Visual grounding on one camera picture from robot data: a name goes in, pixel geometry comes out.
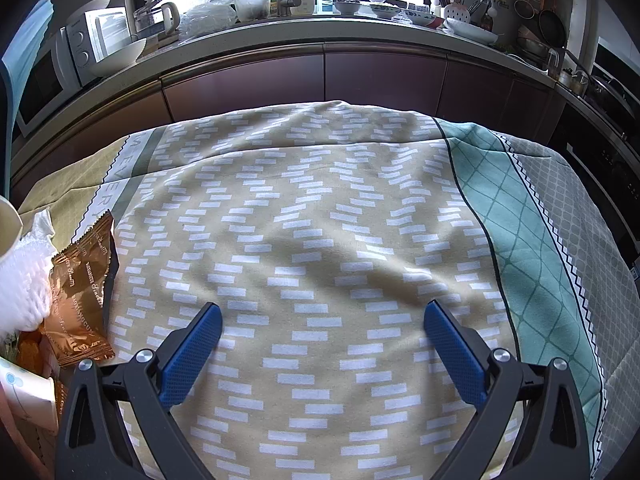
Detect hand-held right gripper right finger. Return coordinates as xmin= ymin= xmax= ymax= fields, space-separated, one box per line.
xmin=424 ymin=299 xmax=592 ymax=480

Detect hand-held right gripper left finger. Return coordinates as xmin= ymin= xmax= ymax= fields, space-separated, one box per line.
xmin=55 ymin=302 xmax=224 ymax=480

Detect brown snack wrapper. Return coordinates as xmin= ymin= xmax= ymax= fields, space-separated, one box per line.
xmin=39 ymin=210 xmax=119 ymax=368

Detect orange snack wrapper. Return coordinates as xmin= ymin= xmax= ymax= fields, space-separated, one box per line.
xmin=16 ymin=332 xmax=53 ymax=378

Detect white dotted paper cup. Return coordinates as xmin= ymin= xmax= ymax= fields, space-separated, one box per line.
xmin=0 ymin=357 xmax=59 ymax=436

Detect white foam fruit net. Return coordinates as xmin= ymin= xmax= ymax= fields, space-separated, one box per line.
xmin=0 ymin=245 xmax=59 ymax=335

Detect yellow patterned tablecloth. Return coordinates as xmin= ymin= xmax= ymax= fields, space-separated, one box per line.
xmin=0 ymin=100 xmax=634 ymax=480

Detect white crumpled tissue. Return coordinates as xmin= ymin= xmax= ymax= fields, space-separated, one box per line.
xmin=21 ymin=208 xmax=57 ymax=252

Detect cream paper cup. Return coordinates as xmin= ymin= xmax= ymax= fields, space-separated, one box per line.
xmin=0 ymin=197 xmax=25 ymax=268

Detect black built-in oven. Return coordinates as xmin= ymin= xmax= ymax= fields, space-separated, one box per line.
xmin=550 ymin=40 xmax=640 ymax=273

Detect metal cooking pot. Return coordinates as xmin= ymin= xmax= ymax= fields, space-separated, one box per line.
xmin=557 ymin=67 xmax=591 ymax=97

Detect brown kitchen cabinet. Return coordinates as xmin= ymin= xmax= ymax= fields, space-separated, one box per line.
xmin=10 ymin=42 xmax=567 ymax=197

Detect large white bowl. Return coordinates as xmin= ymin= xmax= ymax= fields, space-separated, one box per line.
xmin=87 ymin=37 xmax=149 ymax=79

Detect white microwave oven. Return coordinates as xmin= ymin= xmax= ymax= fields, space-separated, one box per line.
xmin=15 ymin=7 xmax=127 ymax=138

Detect white oval plate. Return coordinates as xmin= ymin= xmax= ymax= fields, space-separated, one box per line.
xmin=444 ymin=16 xmax=500 ymax=45

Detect black frying pan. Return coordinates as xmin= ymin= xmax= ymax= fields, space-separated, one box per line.
xmin=537 ymin=9 xmax=569 ymax=49

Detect white utensil holder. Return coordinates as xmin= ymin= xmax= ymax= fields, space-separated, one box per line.
xmin=442 ymin=2 xmax=471 ymax=24

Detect clear plastic bags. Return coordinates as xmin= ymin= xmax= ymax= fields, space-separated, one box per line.
xmin=177 ymin=0 xmax=242 ymax=37

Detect clear food container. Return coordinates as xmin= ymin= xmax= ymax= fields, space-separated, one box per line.
xmin=232 ymin=0 xmax=274 ymax=24

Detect glass kettle with white handle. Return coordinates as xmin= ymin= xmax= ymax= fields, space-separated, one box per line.
xmin=132 ymin=1 xmax=181 ymax=44

